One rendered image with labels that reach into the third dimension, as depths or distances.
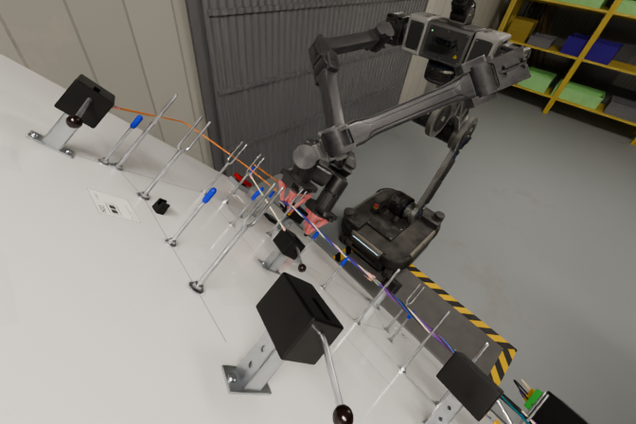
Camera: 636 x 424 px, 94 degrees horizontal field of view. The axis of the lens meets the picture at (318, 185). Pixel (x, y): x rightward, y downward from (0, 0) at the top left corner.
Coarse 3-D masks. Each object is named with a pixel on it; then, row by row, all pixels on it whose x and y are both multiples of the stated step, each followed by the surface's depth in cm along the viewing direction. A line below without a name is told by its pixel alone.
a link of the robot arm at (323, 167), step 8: (320, 160) 88; (344, 160) 90; (352, 160) 91; (320, 168) 86; (328, 168) 89; (336, 168) 90; (344, 168) 89; (352, 168) 90; (312, 176) 86; (320, 176) 86; (328, 176) 87; (344, 176) 92; (320, 184) 87
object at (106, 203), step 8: (88, 192) 33; (96, 192) 34; (96, 200) 32; (104, 200) 34; (112, 200) 35; (120, 200) 36; (104, 208) 32; (112, 208) 33; (120, 208) 34; (128, 208) 36; (120, 216) 33; (128, 216) 34; (136, 216) 36
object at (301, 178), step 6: (282, 168) 80; (294, 168) 77; (300, 168) 76; (312, 168) 76; (288, 174) 78; (294, 174) 77; (300, 174) 76; (306, 174) 76; (312, 174) 78; (294, 180) 76; (300, 180) 77; (306, 180) 77; (300, 186) 74; (306, 186) 75; (312, 186) 78; (312, 192) 78
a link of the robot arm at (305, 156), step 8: (328, 128) 73; (320, 136) 74; (304, 144) 68; (312, 144) 71; (320, 144) 69; (296, 152) 68; (304, 152) 68; (312, 152) 67; (320, 152) 67; (328, 152) 75; (296, 160) 68; (304, 160) 68; (312, 160) 68; (336, 160) 75; (304, 168) 68
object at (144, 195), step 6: (198, 120) 41; (192, 126) 41; (186, 132) 41; (198, 138) 42; (180, 144) 41; (192, 144) 42; (180, 150) 41; (186, 150) 42; (174, 156) 41; (168, 162) 41; (162, 174) 41; (156, 180) 41; (150, 186) 41; (138, 192) 41; (144, 192) 41; (144, 198) 41
